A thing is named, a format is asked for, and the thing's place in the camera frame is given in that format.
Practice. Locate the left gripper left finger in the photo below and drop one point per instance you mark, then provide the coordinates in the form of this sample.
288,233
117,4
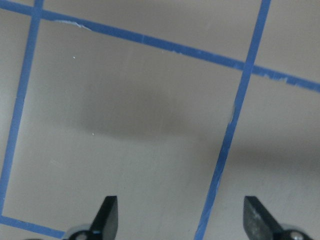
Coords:
103,227

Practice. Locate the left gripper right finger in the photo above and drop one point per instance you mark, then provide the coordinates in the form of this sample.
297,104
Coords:
259,223

